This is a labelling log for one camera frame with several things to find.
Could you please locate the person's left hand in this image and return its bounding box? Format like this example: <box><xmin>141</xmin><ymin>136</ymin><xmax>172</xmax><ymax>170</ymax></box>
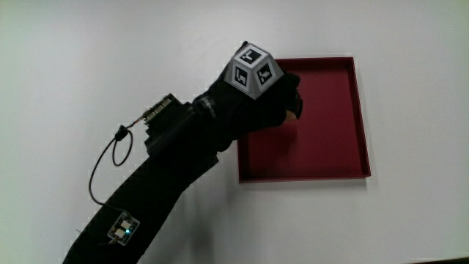
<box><xmin>192</xmin><ymin>40</ymin><xmax>304</xmax><ymax>152</ymax></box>

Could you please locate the dark red square plate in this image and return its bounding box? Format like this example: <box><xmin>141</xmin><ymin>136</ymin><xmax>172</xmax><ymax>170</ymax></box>
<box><xmin>236</xmin><ymin>56</ymin><xmax>372</xmax><ymax>184</ymax></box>

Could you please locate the person's left forearm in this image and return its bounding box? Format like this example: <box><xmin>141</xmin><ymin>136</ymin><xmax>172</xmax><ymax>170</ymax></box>
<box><xmin>62</xmin><ymin>109</ymin><xmax>221</xmax><ymax>264</ymax></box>

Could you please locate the black wrist sensor module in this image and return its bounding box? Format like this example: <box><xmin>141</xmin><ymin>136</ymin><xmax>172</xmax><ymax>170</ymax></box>
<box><xmin>141</xmin><ymin>92</ymin><xmax>195</xmax><ymax>155</ymax></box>

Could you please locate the small white circuit board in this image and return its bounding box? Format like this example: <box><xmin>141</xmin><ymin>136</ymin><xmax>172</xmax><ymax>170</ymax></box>
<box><xmin>106</xmin><ymin>211</ymin><xmax>141</xmax><ymax>246</ymax></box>

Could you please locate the thin black cable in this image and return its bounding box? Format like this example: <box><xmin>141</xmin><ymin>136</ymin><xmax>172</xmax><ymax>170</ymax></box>
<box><xmin>88</xmin><ymin>116</ymin><xmax>146</xmax><ymax>213</ymax></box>

